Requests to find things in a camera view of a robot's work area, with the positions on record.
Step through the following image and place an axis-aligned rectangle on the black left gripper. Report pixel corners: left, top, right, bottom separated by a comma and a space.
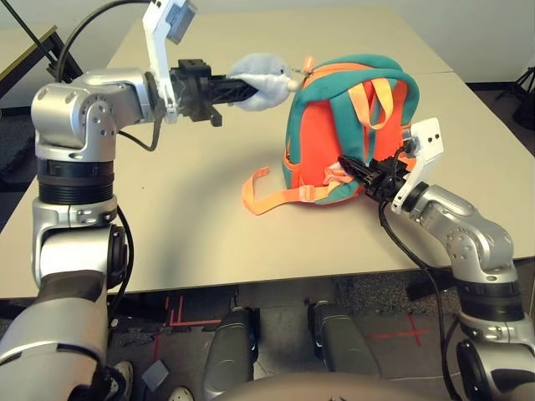
168, 58, 261, 129

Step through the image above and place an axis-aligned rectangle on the grey right robot leg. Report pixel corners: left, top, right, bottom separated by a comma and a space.
308, 300, 384, 380

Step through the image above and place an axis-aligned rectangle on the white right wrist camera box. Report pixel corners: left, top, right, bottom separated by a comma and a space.
390, 117, 444, 215

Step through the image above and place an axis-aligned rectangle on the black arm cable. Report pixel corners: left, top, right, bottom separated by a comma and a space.
377, 199, 461, 401
55, 0, 163, 152

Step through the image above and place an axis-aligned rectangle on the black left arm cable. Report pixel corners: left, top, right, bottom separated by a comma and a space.
55, 0, 163, 152

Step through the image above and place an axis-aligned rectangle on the black frame with yellow edge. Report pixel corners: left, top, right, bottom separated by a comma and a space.
0, 0, 84, 85

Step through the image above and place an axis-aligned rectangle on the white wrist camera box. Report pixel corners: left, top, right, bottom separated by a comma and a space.
390, 117, 444, 215
140, 0, 198, 125

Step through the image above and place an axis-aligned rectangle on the black tripod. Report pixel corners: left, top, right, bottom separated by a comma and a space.
495, 64, 535, 123

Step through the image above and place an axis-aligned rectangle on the grey robot leg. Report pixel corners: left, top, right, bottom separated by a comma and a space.
201, 306, 257, 401
308, 300, 384, 380

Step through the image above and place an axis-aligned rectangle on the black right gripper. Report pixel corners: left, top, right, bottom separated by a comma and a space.
338, 155, 415, 205

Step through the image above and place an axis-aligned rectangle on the black foam mat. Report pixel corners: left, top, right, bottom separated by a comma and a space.
0, 119, 39, 185

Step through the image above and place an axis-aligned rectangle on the grey-blue plush dolphin charm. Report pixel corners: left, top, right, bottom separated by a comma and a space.
226, 52, 302, 113

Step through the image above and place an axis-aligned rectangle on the grey robot torso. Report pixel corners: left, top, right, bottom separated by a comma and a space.
216, 370, 436, 401

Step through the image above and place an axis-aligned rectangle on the small grey square block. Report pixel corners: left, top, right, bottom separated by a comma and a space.
141, 360, 169, 390

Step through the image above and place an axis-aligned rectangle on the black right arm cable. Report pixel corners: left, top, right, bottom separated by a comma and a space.
377, 199, 461, 401

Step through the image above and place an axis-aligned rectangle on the orange and teal backpack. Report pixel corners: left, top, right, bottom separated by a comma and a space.
241, 53, 420, 217

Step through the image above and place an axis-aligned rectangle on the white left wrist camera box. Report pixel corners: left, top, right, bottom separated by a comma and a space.
140, 0, 198, 125

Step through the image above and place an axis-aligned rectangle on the grey left robot leg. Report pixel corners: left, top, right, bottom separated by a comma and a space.
201, 306, 257, 401

